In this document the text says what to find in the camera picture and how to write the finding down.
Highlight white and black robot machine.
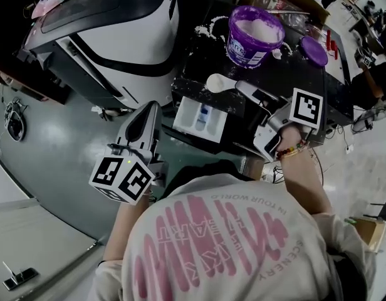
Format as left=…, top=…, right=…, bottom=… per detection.
left=16, top=0, right=181, bottom=112

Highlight thin metal rod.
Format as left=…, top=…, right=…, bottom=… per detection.
left=264, top=9, right=311, bottom=16

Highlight white detergent drawer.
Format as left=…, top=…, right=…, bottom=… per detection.
left=172, top=95, right=230, bottom=144

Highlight person's black trousers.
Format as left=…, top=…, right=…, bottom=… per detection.
left=163, top=160, right=247, bottom=200

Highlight white door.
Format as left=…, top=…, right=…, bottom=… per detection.
left=0, top=199, right=100, bottom=301

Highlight small cardboard box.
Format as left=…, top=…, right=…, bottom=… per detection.
left=346, top=216, right=386, bottom=247

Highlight person's left forearm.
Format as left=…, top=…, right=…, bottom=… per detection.
left=102, top=191, right=150, bottom=263

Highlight white powder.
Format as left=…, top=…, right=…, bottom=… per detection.
left=194, top=14, right=230, bottom=40

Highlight purple tub lid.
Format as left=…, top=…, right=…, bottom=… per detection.
left=299, top=35, right=329, bottom=68

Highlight white plastic spoon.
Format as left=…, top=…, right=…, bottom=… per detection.
left=206, top=73, right=244, bottom=93

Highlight colourful beaded bracelet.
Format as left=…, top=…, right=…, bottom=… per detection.
left=275, top=139, right=308, bottom=161

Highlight black table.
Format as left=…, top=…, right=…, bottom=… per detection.
left=320, top=19, right=353, bottom=86

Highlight person's right forearm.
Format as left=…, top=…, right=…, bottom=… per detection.
left=276, top=126, right=334, bottom=216

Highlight black washing machine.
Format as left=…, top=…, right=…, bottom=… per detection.
left=161, top=0, right=353, bottom=166

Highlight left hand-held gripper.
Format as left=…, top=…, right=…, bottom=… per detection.
left=88, top=101, right=169, bottom=206

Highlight purple detergent powder tub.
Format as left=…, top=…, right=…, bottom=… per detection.
left=226, top=5, right=286, bottom=70

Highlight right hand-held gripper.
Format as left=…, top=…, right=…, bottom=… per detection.
left=235, top=80, right=324, bottom=162

